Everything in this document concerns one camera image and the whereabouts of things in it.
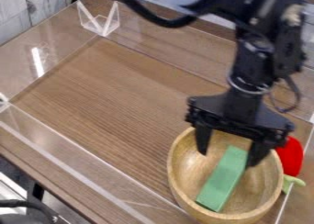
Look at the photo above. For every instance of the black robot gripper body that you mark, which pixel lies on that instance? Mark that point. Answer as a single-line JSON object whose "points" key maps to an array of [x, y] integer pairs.
{"points": [[240, 115]]}

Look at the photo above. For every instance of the clear acrylic corner bracket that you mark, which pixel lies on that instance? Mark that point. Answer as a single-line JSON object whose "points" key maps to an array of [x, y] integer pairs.
{"points": [[99, 24]]}

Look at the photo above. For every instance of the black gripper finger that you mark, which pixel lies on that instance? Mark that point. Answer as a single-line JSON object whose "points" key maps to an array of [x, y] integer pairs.
{"points": [[258, 151], [203, 134]]}

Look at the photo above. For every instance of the green rectangular block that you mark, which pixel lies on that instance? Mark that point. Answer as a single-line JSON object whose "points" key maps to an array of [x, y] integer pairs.
{"points": [[222, 181]]}

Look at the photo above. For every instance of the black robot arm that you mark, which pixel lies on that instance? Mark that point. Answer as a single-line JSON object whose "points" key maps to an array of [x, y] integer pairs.
{"points": [[270, 54]]}

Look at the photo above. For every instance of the red plush strawberry toy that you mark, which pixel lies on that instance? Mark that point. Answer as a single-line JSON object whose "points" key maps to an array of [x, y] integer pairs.
{"points": [[292, 155]]}

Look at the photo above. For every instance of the brown wooden bowl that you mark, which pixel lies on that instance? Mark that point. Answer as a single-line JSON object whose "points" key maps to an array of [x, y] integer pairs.
{"points": [[189, 168]]}

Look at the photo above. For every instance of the black metal table bracket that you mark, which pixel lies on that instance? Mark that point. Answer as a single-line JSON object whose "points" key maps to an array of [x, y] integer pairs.
{"points": [[42, 213]]}

